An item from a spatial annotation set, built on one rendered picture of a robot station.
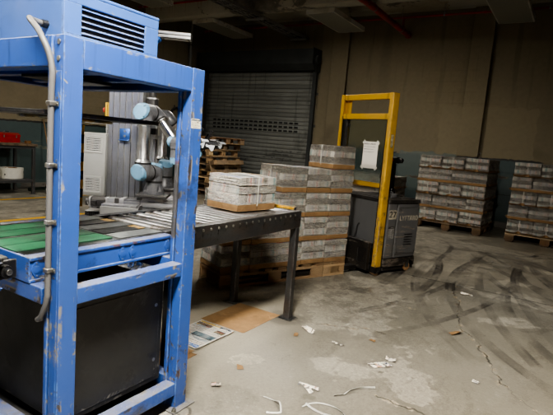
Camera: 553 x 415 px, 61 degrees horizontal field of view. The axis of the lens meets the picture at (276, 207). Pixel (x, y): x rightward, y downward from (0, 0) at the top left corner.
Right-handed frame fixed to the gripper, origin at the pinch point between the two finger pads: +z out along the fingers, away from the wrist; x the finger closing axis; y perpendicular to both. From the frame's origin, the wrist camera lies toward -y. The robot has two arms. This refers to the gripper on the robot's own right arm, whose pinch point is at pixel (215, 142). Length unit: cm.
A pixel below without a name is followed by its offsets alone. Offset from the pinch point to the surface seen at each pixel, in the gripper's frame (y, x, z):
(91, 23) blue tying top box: -23, 138, 20
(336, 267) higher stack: 90, -194, 47
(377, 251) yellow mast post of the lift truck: 69, -213, 83
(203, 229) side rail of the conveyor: 53, 55, 32
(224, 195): 34.0, -2.3, 11.0
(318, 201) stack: 27, -159, 29
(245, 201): 35.9, -5.4, 25.5
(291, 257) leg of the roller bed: 71, -48, 48
